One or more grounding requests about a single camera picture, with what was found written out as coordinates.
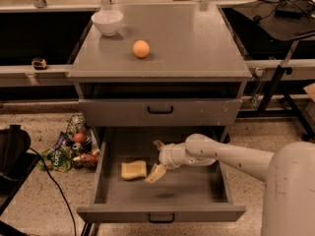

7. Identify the black cable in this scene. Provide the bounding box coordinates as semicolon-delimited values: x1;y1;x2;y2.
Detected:
29;147;78;236

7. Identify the white bowl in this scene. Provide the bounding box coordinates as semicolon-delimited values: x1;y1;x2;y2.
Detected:
92;10;124;36

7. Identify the yellow sponge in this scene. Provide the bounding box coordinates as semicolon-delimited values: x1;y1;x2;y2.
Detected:
121;160;147;181

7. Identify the orange fruit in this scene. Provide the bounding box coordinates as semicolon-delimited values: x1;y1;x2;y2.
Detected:
133;40;150;58

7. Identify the black power adapter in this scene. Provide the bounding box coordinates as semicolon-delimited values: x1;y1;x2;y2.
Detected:
275;6;302;19

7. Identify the grey drawer cabinet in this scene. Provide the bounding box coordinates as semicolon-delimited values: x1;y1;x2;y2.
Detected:
68;4;250;140

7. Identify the closed grey upper drawer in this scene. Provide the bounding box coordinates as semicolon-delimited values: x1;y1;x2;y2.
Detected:
79;99;241;127

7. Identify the green snack bag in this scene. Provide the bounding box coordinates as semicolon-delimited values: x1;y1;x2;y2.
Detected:
37;148;72;172

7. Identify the black side table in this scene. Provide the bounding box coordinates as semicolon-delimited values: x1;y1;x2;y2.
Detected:
220;0;315;142

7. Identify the wire basket of items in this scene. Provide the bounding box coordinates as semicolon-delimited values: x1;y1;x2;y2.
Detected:
65;114;100;169

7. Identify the black device at left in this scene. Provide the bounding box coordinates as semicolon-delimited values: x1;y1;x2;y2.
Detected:
0;124;40;236

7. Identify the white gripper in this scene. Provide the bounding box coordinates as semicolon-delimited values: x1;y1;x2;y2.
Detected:
145;140;196;183

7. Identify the small yellow black object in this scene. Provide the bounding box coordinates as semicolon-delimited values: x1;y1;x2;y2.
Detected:
31;58;47;70

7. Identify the open grey lower drawer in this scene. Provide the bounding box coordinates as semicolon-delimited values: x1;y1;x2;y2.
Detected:
77;127;245;223

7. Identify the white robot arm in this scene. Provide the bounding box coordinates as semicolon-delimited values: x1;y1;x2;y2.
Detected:
146;134;315;236

